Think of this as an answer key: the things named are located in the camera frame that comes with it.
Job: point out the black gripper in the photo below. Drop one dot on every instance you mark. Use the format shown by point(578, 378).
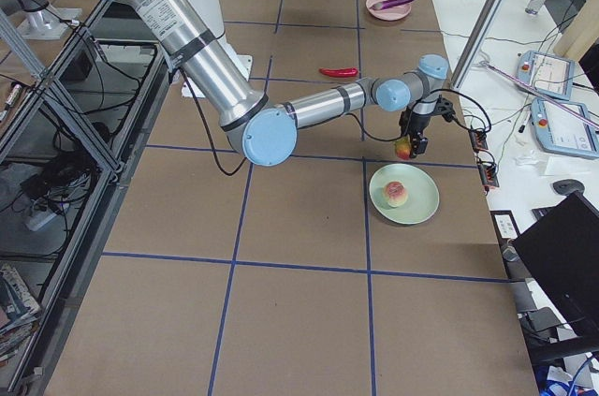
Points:
point(416, 125)

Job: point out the red yellow pomegranate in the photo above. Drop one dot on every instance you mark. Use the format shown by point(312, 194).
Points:
point(403, 148)

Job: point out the yellow pink peach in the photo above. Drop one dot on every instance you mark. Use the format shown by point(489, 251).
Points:
point(395, 194)

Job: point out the purple eggplant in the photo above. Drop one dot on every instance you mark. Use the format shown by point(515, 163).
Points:
point(385, 4)

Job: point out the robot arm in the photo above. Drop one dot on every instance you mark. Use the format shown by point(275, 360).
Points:
point(192, 34)

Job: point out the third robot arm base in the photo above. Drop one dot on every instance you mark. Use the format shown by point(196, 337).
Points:
point(42, 20)

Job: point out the green plate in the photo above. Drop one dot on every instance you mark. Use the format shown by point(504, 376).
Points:
point(423, 200)

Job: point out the red chili pepper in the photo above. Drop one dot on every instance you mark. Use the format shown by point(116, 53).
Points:
point(341, 73)

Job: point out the pink plate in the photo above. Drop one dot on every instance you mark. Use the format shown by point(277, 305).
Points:
point(389, 14)

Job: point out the near teach pendant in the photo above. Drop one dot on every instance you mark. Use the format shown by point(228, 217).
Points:
point(564, 128)

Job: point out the teach pendant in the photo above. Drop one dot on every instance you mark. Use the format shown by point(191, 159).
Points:
point(564, 128)
point(548, 74)

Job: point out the far teach pendant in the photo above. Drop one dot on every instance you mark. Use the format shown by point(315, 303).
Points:
point(548, 74)

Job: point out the black computer mouse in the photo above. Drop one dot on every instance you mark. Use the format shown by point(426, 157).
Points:
point(567, 187)

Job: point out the black monitor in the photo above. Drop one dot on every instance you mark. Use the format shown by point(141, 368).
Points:
point(560, 251)

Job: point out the white power strip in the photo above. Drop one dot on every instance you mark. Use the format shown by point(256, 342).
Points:
point(39, 219)

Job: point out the stack of books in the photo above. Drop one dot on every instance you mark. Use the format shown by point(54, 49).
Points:
point(20, 311)

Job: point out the aluminium frame post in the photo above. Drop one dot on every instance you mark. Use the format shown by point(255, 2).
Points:
point(475, 41)

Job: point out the aluminium frame rail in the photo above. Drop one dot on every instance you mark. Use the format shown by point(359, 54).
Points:
point(70, 145)

